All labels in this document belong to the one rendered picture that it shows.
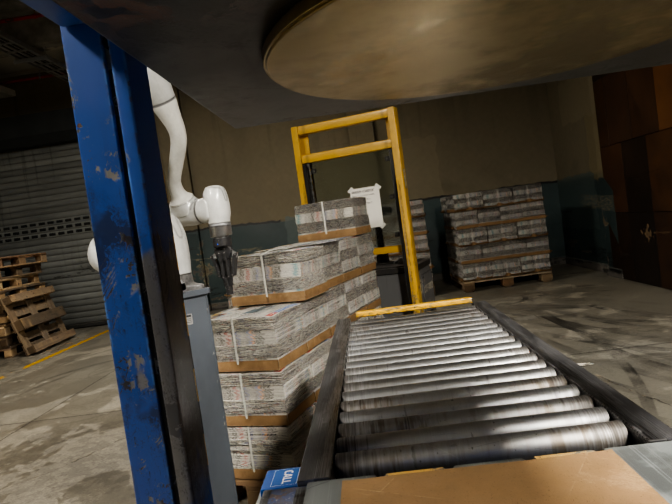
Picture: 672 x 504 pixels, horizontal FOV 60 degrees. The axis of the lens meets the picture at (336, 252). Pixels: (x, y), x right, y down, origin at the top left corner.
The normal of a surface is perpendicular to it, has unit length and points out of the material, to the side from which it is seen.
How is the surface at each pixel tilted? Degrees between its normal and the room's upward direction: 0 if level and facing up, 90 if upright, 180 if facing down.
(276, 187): 90
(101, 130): 90
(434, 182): 90
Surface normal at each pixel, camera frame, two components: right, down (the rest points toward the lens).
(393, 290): -0.35, 0.10
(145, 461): -0.04, 0.06
